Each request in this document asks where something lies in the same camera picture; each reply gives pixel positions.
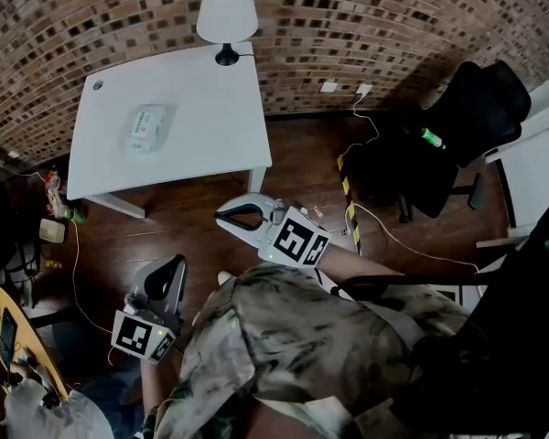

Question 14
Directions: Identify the white plastic container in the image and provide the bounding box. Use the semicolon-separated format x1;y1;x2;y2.
39;217;67;245

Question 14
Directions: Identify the person's right forearm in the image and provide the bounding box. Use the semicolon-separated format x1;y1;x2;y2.
315;240;394;277

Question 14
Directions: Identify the thin white cable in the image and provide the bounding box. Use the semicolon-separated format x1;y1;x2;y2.
344;202;482;276

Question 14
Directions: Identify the black head camera cable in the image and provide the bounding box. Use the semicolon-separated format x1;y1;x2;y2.
329;273;489;297

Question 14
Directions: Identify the white table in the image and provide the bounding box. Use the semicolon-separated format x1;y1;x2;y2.
66;41;274;221

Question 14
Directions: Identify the black office chair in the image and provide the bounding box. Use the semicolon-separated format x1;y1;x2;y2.
347;60;533;224

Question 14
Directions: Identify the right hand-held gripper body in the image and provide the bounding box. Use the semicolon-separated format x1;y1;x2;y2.
258;200;333;269

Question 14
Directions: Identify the white plastic packet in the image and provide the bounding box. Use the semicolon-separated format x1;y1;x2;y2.
121;102;178;156

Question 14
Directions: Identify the black keyboard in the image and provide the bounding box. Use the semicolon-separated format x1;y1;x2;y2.
0;308;19;368

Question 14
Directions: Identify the person's left forearm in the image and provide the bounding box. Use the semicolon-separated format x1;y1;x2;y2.
139;359;173;418

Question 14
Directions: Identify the white shade table lamp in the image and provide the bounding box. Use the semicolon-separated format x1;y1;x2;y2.
195;0;259;67

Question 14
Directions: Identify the yellow round table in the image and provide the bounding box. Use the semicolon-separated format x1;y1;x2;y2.
0;283;70;402

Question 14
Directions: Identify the yellow black striped floor strip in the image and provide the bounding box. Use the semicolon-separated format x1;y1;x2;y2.
336;153;363;257

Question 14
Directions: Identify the black equipment bag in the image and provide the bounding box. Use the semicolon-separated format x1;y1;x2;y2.
393;198;549;439

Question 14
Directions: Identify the person's camouflage shirt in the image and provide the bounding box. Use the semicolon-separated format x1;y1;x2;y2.
141;262;472;439

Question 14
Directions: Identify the white charger cable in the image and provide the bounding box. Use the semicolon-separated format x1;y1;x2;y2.
338;92;382;160

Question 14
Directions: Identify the white cabinet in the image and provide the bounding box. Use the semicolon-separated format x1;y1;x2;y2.
475;80;549;251

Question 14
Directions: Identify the person's leg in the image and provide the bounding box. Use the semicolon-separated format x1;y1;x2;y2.
251;400;349;439

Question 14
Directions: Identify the bright green bottle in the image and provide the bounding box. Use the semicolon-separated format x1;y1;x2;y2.
419;127;447;151

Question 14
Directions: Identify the long white floor cable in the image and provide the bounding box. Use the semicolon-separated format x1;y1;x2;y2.
27;170;120;365

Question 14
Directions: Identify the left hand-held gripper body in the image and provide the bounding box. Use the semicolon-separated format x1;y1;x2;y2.
111;297;183;365

